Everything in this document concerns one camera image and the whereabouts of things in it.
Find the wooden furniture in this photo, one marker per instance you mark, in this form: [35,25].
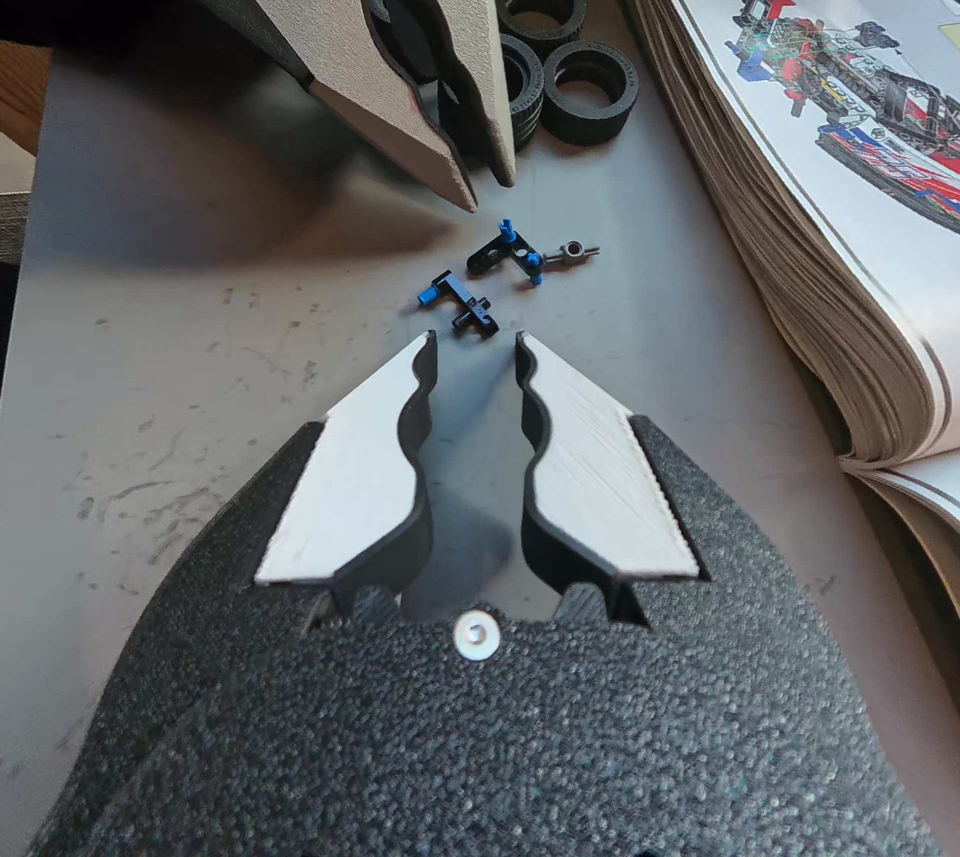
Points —
[22,92]

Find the grey axle connector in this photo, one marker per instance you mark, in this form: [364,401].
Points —
[574,249]

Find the black angled beam blue pin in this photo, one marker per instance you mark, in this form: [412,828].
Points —
[472,312]

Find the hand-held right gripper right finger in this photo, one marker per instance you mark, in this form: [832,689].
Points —
[607,497]

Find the open instruction book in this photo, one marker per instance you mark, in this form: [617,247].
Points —
[825,197]

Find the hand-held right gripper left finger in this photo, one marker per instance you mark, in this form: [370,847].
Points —
[345,489]

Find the black rubber toy tyre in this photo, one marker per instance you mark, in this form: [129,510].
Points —
[525,107]
[585,129]
[401,24]
[540,33]

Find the black beam two blue pins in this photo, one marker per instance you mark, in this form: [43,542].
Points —
[499,255]

